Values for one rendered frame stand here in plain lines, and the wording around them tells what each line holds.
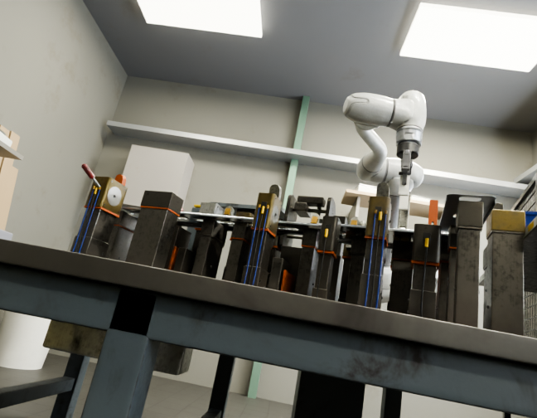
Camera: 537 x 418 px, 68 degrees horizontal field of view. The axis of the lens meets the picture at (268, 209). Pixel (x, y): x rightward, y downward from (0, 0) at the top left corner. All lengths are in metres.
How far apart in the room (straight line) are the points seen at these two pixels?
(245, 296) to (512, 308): 0.73
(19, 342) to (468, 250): 3.47
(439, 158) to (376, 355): 4.54
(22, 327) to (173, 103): 3.09
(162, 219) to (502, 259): 1.03
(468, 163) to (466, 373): 4.60
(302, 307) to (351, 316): 0.08
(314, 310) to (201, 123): 4.60
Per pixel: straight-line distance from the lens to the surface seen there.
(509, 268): 1.20
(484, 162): 5.36
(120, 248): 1.73
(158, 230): 1.40
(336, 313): 0.68
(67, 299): 0.81
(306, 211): 1.62
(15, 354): 3.88
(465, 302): 0.93
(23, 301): 0.85
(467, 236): 0.96
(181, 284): 0.70
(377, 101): 1.48
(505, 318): 1.18
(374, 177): 2.00
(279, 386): 4.41
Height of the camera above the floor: 0.63
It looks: 17 degrees up
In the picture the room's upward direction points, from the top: 11 degrees clockwise
